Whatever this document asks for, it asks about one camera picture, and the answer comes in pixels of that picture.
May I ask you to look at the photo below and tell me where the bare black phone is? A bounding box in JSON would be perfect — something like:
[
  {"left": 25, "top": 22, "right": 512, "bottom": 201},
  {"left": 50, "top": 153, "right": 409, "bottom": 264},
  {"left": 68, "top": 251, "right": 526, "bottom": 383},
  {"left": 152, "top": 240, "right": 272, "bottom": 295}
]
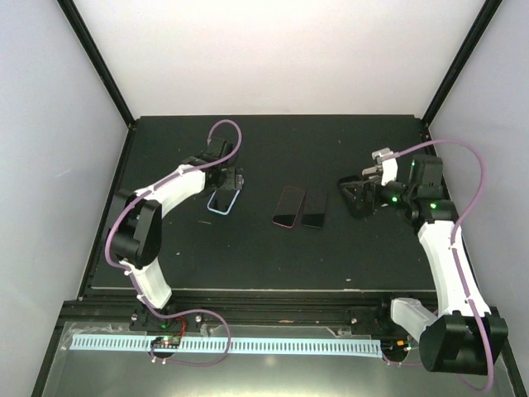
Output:
[{"left": 302, "top": 189, "right": 328, "bottom": 228}]

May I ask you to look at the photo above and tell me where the black case magenta rim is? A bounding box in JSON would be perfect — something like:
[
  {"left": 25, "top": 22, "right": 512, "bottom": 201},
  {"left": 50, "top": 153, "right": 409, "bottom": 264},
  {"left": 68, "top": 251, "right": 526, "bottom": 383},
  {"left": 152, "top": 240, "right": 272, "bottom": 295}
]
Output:
[{"left": 272, "top": 186, "right": 305, "bottom": 228}]

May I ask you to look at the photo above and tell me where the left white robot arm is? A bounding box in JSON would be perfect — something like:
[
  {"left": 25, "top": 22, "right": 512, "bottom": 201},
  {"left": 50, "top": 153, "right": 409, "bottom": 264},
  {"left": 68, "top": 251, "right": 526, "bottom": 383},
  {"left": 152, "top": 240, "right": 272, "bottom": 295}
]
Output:
[{"left": 103, "top": 137, "right": 242, "bottom": 330}]

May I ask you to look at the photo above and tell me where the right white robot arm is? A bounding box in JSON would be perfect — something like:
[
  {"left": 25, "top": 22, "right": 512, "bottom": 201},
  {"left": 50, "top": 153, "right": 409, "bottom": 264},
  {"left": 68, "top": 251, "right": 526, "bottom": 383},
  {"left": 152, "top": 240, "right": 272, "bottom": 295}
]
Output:
[{"left": 338, "top": 149, "right": 508, "bottom": 375}]

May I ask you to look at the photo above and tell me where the black foam table mat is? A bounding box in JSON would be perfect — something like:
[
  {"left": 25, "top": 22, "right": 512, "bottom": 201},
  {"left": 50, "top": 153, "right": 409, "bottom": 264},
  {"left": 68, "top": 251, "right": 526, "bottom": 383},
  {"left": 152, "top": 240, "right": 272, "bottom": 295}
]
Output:
[{"left": 114, "top": 115, "right": 434, "bottom": 293}]

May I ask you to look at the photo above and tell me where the right circuit board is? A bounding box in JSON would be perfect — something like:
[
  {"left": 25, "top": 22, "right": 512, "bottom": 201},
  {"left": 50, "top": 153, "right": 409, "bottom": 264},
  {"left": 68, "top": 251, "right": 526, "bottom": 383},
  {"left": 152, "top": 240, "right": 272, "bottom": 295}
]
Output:
[{"left": 381, "top": 339, "right": 417, "bottom": 352}]

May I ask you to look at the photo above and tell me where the circuit board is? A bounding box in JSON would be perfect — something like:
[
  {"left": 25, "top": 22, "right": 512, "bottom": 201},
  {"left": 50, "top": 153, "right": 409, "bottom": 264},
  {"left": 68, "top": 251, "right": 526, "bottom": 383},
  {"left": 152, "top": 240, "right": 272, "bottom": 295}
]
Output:
[
  {"left": 150, "top": 336, "right": 181, "bottom": 349},
  {"left": 381, "top": 339, "right": 417, "bottom": 352}
]

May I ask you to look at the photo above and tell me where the left circuit board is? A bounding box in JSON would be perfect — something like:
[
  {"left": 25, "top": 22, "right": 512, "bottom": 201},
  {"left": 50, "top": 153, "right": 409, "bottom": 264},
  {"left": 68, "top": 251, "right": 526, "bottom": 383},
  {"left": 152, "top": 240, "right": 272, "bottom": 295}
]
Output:
[{"left": 150, "top": 336, "right": 181, "bottom": 349}]

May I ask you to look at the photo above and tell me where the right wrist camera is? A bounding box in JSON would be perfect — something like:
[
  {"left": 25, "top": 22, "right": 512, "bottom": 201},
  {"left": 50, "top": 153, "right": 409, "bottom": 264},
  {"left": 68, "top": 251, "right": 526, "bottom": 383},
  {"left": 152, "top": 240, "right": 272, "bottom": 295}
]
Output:
[{"left": 361, "top": 147, "right": 398, "bottom": 186}]

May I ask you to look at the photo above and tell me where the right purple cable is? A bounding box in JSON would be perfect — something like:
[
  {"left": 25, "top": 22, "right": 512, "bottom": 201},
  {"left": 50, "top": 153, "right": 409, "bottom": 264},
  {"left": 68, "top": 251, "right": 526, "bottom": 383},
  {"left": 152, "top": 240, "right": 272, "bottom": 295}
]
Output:
[{"left": 382, "top": 139, "right": 496, "bottom": 392}]

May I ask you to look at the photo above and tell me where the white slotted cable duct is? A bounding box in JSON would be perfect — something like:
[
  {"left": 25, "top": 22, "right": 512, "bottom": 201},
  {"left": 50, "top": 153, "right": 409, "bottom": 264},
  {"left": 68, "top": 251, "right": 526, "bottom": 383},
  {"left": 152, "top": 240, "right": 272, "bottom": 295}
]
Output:
[{"left": 69, "top": 334, "right": 383, "bottom": 358}]

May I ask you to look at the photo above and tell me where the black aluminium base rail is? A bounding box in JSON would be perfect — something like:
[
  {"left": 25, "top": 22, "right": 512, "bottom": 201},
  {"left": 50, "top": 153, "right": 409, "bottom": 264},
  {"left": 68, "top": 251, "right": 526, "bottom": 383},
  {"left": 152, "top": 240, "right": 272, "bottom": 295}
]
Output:
[{"left": 61, "top": 289, "right": 503, "bottom": 332}]

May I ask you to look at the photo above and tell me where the right black frame post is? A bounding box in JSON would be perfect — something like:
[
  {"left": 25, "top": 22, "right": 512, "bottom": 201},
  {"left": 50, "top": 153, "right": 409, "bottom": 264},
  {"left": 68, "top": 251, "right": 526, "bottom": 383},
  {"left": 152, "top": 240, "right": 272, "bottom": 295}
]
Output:
[{"left": 422, "top": 0, "right": 503, "bottom": 127}]

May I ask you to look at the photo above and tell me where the black frame post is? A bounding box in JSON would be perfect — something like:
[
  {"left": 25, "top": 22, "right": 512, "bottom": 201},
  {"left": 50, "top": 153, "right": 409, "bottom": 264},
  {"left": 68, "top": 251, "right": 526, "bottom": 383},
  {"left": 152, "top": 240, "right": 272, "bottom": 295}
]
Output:
[
  {"left": 422, "top": 0, "right": 503, "bottom": 127},
  {"left": 57, "top": 0, "right": 136, "bottom": 127}
]

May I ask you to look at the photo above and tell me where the left black frame post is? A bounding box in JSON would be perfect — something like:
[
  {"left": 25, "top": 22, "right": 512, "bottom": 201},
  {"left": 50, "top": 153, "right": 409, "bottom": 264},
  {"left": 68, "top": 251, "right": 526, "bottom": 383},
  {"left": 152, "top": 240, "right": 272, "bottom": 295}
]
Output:
[{"left": 57, "top": 0, "right": 136, "bottom": 127}]

